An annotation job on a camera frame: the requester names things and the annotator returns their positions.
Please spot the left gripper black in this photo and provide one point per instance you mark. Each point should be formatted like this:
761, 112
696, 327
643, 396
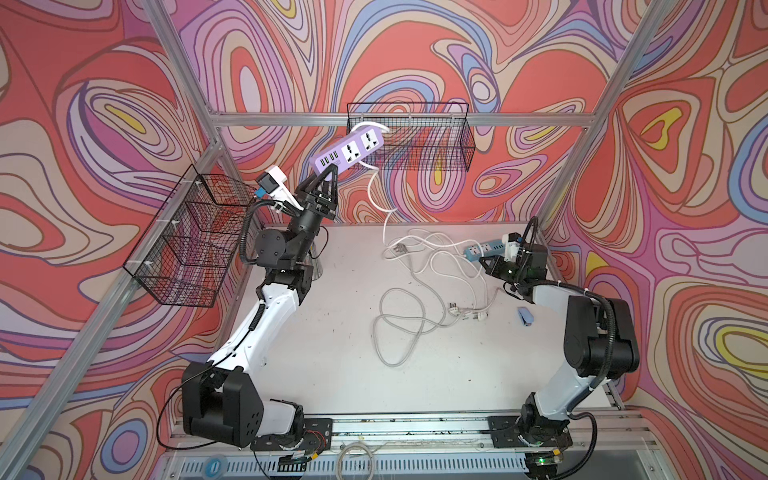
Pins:
316, 205

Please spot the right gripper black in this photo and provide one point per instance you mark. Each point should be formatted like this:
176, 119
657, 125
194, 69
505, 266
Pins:
494, 268

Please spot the purple power strip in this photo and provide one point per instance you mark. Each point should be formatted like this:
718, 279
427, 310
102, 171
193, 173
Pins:
348, 153

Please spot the black power strip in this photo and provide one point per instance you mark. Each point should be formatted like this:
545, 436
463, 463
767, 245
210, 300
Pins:
405, 311

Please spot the blue power strip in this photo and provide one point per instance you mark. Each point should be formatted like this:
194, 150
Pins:
436, 252

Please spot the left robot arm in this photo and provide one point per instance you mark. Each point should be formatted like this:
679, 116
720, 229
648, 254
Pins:
220, 398

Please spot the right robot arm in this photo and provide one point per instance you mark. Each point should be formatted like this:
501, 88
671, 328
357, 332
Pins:
599, 345

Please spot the small blue plug cover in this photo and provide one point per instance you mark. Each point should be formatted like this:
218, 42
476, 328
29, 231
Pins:
526, 316

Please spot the metal pen cup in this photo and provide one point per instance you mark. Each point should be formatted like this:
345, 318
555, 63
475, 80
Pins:
315, 263

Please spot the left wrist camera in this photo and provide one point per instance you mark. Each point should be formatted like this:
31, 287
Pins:
272, 192

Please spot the black wire basket back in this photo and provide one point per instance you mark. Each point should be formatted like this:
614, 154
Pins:
416, 135

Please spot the black wire basket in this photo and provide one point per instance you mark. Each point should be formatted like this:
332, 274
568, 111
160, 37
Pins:
416, 135
183, 258

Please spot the black wire basket left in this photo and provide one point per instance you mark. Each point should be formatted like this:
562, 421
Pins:
183, 258

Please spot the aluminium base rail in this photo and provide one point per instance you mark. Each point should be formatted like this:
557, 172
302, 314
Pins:
433, 446

